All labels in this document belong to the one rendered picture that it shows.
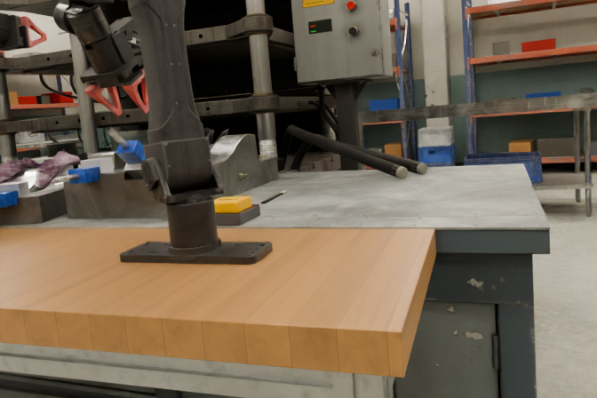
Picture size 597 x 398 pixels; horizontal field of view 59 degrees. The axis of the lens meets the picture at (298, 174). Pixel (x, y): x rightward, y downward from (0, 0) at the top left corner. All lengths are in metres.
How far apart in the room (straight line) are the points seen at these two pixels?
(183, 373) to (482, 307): 0.48
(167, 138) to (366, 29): 1.15
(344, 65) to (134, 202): 0.94
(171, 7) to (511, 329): 0.66
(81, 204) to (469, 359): 0.77
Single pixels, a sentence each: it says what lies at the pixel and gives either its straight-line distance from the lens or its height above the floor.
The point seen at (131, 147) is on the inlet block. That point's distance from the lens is 1.02.
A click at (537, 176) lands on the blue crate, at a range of 4.63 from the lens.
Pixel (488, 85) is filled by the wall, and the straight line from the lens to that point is 7.53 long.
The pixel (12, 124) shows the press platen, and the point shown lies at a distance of 2.39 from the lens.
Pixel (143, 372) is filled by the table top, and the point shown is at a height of 0.73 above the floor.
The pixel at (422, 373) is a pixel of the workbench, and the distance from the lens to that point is 0.92.
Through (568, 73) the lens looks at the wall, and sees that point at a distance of 7.52.
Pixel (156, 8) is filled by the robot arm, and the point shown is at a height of 1.12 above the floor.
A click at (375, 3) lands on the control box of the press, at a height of 1.30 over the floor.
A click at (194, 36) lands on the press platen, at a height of 1.27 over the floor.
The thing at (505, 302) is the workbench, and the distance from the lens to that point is 0.85.
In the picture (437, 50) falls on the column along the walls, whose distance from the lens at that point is 7.33.
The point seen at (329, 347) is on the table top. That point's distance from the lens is 0.46.
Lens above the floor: 0.98
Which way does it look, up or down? 7 degrees down
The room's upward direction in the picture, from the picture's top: 5 degrees counter-clockwise
